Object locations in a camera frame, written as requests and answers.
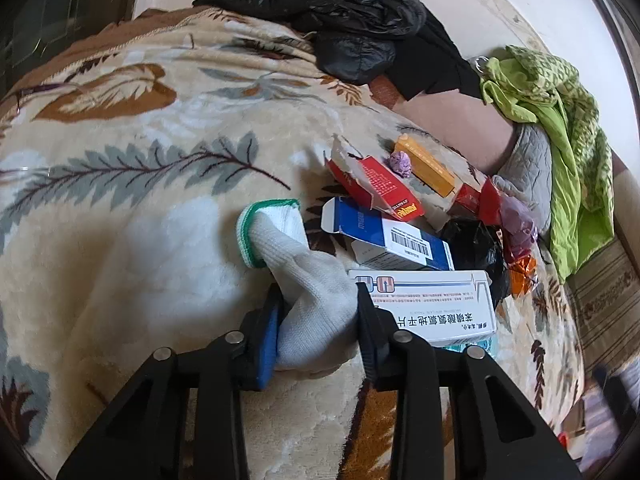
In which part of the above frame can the green patterned quilt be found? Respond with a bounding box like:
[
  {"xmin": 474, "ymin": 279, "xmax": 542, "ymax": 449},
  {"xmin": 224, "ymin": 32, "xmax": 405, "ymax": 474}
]
[{"xmin": 480, "ymin": 46, "xmax": 614, "ymax": 281}]

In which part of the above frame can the orange foil wrapper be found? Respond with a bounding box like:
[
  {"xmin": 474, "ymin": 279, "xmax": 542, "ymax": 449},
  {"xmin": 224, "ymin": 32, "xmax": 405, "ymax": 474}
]
[{"xmin": 508, "ymin": 254, "xmax": 538, "ymax": 297}]

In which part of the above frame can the black plastic bag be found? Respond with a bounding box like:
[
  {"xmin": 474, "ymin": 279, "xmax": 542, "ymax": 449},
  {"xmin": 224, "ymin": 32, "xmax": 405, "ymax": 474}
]
[{"xmin": 439, "ymin": 218, "xmax": 511, "ymax": 308}]

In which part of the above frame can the blue white medicine box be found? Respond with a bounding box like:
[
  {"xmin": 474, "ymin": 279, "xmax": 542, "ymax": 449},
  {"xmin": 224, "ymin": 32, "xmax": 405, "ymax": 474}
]
[{"xmin": 321, "ymin": 197, "xmax": 454, "ymax": 271}]

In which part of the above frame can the purple plastic wrapper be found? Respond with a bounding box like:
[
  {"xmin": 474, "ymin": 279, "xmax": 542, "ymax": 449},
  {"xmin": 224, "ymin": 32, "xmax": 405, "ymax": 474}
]
[{"xmin": 500, "ymin": 195, "xmax": 538, "ymax": 262}]

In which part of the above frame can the floral fleece blanket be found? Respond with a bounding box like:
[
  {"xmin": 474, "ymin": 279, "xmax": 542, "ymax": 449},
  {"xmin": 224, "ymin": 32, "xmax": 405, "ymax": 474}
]
[{"xmin": 0, "ymin": 5, "xmax": 586, "ymax": 480}]

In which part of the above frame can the black cloth garment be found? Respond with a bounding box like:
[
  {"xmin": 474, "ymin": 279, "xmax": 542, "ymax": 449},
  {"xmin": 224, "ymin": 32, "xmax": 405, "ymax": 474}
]
[{"xmin": 385, "ymin": 10, "xmax": 482, "ymax": 101}]

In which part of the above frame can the torn red white box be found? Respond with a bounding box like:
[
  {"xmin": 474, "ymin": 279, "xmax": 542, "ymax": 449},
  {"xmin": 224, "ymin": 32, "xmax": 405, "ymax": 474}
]
[{"xmin": 324, "ymin": 134, "xmax": 424, "ymax": 222}]

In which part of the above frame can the orange yellow box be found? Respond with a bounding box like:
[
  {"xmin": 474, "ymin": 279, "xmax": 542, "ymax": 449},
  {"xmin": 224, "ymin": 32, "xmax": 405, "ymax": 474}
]
[{"xmin": 395, "ymin": 133, "xmax": 456, "ymax": 197}]

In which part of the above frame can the red cigarette pack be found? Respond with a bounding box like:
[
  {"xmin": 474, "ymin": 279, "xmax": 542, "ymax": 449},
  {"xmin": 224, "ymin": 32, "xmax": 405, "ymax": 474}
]
[{"xmin": 450, "ymin": 179, "xmax": 501, "ymax": 226}]

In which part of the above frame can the purple foil ball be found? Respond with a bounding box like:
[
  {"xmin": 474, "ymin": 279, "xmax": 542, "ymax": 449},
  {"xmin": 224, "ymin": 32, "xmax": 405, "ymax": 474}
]
[{"xmin": 388, "ymin": 151, "xmax": 412, "ymax": 179}]

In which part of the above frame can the black puffer jacket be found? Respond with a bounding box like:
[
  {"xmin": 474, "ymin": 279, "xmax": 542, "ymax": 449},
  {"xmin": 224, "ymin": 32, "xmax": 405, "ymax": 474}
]
[{"xmin": 193, "ymin": 0, "xmax": 426, "ymax": 86}]

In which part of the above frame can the grey quilted pillow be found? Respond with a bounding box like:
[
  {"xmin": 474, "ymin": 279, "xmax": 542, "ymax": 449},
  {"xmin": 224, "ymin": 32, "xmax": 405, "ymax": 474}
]
[{"xmin": 491, "ymin": 124, "xmax": 552, "ymax": 238}]

